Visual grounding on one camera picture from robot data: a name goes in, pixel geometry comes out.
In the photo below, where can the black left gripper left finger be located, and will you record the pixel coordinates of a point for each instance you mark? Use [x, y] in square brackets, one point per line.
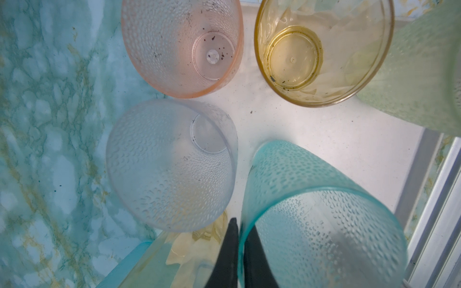
[224, 274]

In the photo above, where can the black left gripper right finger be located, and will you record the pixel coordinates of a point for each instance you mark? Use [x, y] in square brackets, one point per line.
[257, 272]

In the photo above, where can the teal dimpled tall cup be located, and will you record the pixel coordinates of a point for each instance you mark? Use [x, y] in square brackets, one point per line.
[317, 227]

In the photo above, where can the short clear dimpled cup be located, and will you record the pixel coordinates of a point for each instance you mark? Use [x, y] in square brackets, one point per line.
[173, 163]

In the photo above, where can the short yellow cup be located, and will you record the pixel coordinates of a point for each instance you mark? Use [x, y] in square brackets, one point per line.
[320, 53]

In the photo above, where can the short pink dimpled cup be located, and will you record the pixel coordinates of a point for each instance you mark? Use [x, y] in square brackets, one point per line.
[184, 49]

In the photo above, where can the short green cup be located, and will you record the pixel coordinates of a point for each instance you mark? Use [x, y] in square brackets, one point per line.
[420, 79]

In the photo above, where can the yellow tall glass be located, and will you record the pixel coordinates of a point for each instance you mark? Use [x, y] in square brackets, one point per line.
[179, 260]

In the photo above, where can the blue tall dimpled cup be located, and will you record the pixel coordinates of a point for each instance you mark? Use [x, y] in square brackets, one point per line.
[121, 271]

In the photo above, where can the pink rectangular tray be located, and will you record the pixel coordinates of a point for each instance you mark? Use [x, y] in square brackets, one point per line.
[388, 157]

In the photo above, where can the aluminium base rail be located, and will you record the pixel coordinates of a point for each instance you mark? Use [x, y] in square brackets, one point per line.
[429, 210]

